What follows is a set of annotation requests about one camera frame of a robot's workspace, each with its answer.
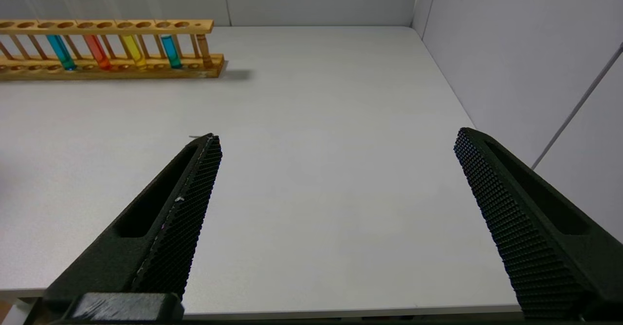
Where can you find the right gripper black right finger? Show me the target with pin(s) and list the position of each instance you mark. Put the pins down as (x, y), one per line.
(535, 227)

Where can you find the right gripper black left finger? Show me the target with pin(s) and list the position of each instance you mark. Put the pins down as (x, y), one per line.
(160, 227)

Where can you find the test tube with teal pigment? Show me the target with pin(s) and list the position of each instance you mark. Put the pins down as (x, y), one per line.
(62, 52)
(171, 51)

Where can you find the test tube with yellow pigment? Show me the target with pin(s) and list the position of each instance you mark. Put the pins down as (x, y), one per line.
(134, 51)

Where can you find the test tube with red pigment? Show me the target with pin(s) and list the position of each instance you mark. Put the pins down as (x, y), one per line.
(98, 52)

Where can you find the wooden test tube rack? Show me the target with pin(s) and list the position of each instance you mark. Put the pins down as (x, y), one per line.
(121, 26)

